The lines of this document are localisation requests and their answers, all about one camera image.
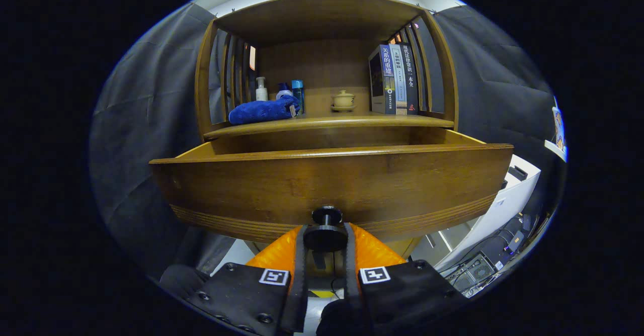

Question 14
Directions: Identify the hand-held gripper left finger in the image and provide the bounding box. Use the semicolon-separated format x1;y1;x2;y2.
189;224;308;335

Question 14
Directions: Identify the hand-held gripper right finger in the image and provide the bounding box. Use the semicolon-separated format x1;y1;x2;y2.
344;222;468;335

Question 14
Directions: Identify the brown wooden drawer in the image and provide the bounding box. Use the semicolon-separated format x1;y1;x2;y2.
149;127;514;254

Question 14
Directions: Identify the wooden countertop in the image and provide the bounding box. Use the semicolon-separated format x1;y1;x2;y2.
204;112;455;140

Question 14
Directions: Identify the brown wooden cabinet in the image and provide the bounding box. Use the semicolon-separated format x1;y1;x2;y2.
194;0;459;276

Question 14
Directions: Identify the person's dark clothing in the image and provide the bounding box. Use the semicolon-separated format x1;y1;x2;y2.
160;264;209;299
316;300;364;336

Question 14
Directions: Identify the grey computer tower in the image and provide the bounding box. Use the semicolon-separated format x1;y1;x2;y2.
445;253;499;296

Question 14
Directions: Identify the white box unit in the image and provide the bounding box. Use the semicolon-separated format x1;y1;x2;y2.
435;154;541;271

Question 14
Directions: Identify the blue folded towel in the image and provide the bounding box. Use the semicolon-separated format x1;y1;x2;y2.
229;95;301;125

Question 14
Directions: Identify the black electronic box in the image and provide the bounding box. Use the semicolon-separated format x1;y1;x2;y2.
506;214;535;252

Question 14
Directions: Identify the teal blue bottle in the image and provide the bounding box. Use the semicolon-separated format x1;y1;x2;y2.
291;79;305;114

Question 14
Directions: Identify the dark blue book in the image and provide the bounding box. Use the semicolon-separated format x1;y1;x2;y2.
369;45;397;115

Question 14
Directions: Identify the light grey book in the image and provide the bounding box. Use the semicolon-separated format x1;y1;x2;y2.
390;44;408;115

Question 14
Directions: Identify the black book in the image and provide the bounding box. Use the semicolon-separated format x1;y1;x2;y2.
401;43;419;115

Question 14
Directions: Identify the white shelf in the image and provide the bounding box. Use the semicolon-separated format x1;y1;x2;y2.
544;140;568;161

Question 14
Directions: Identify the patterned paper cup with straw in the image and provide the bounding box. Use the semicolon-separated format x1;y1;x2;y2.
552;107;565;148

